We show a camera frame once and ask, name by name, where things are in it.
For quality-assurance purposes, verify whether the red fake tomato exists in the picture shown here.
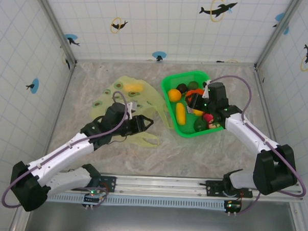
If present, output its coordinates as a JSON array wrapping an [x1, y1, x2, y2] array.
[[184, 88, 205, 108]]

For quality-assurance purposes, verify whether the red fake apple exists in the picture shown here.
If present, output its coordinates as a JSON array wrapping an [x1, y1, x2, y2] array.
[[202, 112, 216, 123]]

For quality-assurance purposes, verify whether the yellow avocado-print plastic bag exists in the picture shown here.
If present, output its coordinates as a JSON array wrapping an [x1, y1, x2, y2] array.
[[88, 74, 177, 149]]

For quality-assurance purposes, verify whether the dark green round fake avocado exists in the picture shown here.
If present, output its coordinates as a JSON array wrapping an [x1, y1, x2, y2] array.
[[193, 117, 207, 133]]

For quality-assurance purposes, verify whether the green plastic basket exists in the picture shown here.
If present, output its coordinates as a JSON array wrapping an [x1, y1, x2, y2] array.
[[159, 68, 227, 140]]

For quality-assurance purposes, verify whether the long yellow fake mango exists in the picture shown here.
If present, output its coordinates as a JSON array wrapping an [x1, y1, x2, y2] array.
[[174, 102, 188, 126], [123, 82, 145, 93]]

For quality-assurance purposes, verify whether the fake orange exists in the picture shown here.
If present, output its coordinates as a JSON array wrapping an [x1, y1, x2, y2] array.
[[167, 88, 183, 103]]

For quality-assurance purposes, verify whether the aluminium base bar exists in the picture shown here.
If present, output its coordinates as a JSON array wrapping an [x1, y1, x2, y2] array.
[[251, 67, 285, 147], [75, 54, 257, 70], [40, 62, 78, 172]]

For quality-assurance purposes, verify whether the dolphin blue disc sticker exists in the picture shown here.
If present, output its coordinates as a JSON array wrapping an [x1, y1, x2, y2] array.
[[25, 78, 40, 94], [151, 51, 167, 62], [272, 12, 290, 35], [63, 33, 81, 47]]

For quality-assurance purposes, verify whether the small black circuit board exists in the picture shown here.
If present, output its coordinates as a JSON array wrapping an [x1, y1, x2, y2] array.
[[82, 188, 108, 210], [223, 199, 242, 217]]

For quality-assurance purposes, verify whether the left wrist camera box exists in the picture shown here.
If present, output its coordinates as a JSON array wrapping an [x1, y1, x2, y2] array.
[[126, 101, 140, 115]]

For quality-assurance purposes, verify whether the thin black cable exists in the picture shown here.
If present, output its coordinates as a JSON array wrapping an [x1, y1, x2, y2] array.
[[108, 133, 134, 146]]

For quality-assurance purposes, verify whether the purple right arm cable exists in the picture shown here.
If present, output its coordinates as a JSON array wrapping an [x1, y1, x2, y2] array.
[[200, 74, 308, 219]]

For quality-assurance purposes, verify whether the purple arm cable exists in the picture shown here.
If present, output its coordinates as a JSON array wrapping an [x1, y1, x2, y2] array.
[[200, 74, 308, 219], [1, 86, 134, 214]]

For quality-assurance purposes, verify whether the aluminium mounting rail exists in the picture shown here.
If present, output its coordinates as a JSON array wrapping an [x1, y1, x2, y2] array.
[[25, 169, 305, 204]]

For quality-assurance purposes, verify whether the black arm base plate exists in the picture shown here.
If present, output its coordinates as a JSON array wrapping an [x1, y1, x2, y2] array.
[[199, 179, 254, 199], [96, 174, 117, 193]]

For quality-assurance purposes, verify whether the white slotted cable duct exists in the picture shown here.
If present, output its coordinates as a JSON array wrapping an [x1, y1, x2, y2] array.
[[46, 192, 243, 212]]

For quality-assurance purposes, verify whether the large dolphin yellow ring sticker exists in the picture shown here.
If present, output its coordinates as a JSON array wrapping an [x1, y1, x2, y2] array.
[[198, 0, 238, 24]]

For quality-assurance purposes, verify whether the aluminium corner post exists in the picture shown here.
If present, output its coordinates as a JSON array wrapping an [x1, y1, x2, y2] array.
[[30, 0, 80, 66], [254, 0, 303, 73]]

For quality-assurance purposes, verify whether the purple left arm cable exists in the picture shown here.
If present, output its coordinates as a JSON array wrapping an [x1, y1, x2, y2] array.
[[1, 86, 134, 214]]

